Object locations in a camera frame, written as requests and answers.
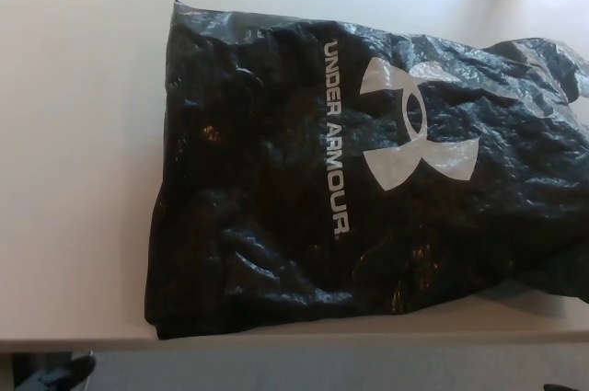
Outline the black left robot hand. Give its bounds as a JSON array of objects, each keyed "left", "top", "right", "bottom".
[{"left": 44, "top": 353, "right": 97, "bottom": 391}]

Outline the black Under Armour plastic bag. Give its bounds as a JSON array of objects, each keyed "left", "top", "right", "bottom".
[{"left": 145, "top": 0, "right": 589, "bottom": 328}]

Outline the black table leg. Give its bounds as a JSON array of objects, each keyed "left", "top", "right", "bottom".
[{"left": 0, "top": 339, "right": 64, "bottom": 391}]

